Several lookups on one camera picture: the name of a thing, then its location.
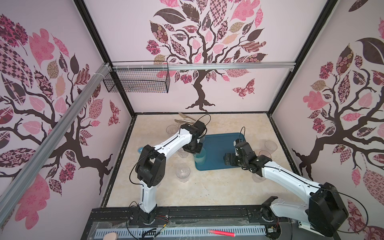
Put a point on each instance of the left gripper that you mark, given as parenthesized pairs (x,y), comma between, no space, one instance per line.
(196,150)

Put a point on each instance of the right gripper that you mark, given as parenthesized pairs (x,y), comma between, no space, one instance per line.
(231,162)

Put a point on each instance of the tall blue frosted cup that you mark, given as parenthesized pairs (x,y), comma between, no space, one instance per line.
(201,139)

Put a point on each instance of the green textured plastic cup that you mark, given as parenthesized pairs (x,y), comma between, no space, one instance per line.
(200,158)

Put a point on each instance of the clear glass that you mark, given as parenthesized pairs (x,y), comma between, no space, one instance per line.
(183,173)
(172,131)
(183,154)

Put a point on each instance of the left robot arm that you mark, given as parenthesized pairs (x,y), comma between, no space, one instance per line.
(151,165)

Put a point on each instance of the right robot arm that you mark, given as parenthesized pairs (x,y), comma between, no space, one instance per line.
(322,206)

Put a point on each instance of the clear glass near right arm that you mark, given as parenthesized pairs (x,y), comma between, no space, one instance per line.
(258,179)

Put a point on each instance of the teal plastic tray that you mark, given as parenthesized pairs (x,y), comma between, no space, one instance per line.
(216,147)

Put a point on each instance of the metal serving tongs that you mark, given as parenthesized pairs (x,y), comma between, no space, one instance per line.
(184,119)

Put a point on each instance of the pink transparent cup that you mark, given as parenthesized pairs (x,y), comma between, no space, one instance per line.
(265,153)

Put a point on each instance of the pink marker pen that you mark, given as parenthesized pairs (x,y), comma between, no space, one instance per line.
(221,233)

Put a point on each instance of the white stapler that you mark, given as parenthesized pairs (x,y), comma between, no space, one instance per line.
(304,226)

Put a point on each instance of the round beige sponge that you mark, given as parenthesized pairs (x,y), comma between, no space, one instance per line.
(111,236)

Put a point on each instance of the aluminium rail back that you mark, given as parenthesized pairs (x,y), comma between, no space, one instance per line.
(226,66)

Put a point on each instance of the aluminium rail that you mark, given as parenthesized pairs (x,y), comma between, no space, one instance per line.
(24,179)
(226,66)

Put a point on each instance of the grey slotted cable duct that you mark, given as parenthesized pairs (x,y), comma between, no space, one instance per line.
(179,232)

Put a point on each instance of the black wire basket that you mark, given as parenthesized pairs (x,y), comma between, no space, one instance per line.
(138,77)

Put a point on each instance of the aluminium rail left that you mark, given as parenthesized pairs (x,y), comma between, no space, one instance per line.
(24,179)

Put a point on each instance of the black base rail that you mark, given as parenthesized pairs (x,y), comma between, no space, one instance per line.
(133,214)

